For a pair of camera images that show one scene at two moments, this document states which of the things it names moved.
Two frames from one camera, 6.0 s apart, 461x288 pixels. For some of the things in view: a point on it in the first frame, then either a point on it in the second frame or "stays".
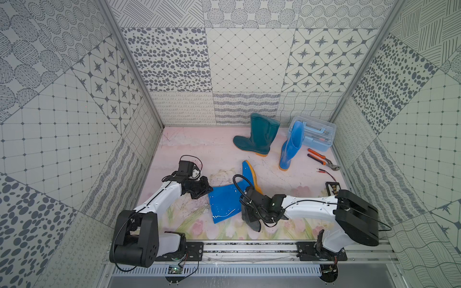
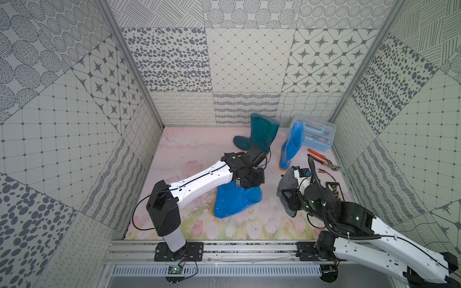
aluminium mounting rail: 262,252 stays
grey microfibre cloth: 255,225 -> 289,180
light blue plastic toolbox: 319,134 stays
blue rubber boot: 225,200 stays
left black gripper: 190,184 -> 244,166
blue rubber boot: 291,146 stays
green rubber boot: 263,131 stays
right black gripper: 251,218 -> 295,196
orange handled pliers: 327,161 stays
